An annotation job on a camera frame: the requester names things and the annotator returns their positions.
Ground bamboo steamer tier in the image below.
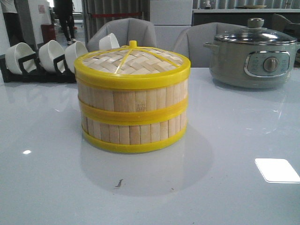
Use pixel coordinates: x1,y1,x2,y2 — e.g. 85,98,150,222
77,80,188,125
81,111,188,153

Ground woven bamboo steamer lid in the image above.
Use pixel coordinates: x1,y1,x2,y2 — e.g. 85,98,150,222
74,40,191,90

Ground white bowl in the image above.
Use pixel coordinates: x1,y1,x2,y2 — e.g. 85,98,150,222
98,33,120,50
5,42,35,75
65,41,88,74
38,40,65,73

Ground right grey upholstered chair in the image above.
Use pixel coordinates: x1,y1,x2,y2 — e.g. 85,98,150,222
172,22,243,68

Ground grey upholstered chair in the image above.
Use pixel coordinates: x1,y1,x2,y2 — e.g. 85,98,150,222
172,22,243,68
86,18,157,52

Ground left grey upholstered chair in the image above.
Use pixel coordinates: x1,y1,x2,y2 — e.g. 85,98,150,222
86,18,157,52

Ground white cabinet in background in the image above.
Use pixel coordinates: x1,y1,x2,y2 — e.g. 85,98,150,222
150,0,193,51

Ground grey-green electric cooking pot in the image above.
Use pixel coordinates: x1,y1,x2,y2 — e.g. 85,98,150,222
203,41,300,89

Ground red barrier tape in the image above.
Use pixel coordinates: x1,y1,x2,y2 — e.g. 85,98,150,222
91,12,143,18

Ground black dish rack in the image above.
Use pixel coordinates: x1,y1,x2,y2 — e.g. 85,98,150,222
0,53,76,83

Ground red bin in background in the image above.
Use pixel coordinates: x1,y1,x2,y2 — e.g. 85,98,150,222
41,24,56,44

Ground glass pot lid with knob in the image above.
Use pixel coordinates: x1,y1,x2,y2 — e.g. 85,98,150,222
214,18,297,45

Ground person standing in background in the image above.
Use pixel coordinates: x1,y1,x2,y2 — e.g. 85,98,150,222
54,0,76,45

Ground white bowl far left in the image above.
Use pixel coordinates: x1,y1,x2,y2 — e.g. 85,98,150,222
5,42,35,75

